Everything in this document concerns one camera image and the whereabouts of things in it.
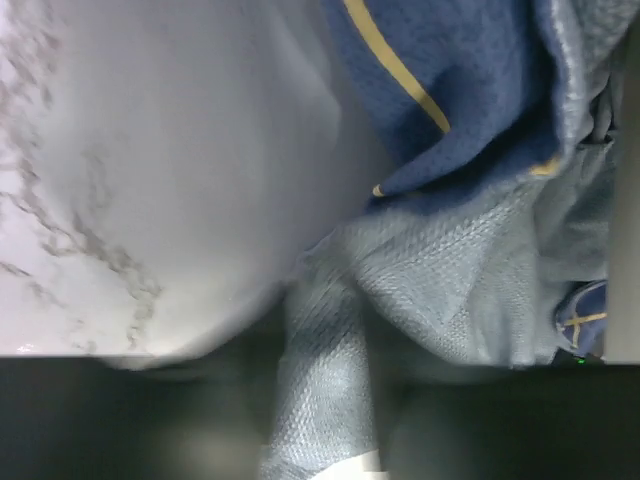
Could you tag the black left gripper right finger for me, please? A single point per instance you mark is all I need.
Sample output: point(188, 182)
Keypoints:
point(561, 422)

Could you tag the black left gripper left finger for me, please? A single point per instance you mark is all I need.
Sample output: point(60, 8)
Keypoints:
point(77, 418)

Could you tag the cream white pillow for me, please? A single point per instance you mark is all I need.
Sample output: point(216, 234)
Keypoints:
point(622, 334)

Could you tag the blue denim pillowcase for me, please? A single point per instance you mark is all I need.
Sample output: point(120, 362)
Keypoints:
point(502, 117)

